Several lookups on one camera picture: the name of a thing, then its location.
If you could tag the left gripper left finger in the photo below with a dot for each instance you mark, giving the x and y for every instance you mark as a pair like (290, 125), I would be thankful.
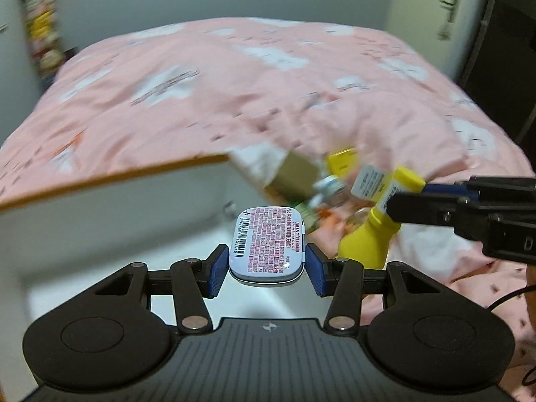
(192, 277)

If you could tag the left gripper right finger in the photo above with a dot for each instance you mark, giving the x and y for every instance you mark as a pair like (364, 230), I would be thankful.
(325, 274)

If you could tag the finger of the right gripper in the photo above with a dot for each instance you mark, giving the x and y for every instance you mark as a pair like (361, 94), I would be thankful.
(432, 209)
(459, 190)

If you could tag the yellow squeeze bottle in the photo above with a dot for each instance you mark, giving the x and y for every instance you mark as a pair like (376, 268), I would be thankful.
(369, 244)

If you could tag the white mint tin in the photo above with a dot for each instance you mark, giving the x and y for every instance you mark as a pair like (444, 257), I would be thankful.
(268, 246)

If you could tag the small grey cream jar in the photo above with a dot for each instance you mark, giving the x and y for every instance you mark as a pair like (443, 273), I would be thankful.
(329, 186)

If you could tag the white labelled small bottle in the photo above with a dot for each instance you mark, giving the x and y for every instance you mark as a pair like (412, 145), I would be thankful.
(370, 183)

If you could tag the yellow tape measure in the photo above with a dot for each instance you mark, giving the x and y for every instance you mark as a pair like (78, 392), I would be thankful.
(341, 163)

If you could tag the olive cardboard box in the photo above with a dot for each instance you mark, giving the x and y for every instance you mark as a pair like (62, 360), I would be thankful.
(294, 179)

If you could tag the pink cloud-print duvet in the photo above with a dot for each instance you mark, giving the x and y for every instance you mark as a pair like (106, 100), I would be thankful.
(454, 325)

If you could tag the door handle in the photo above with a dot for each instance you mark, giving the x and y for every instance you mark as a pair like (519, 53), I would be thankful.
(451, 8)

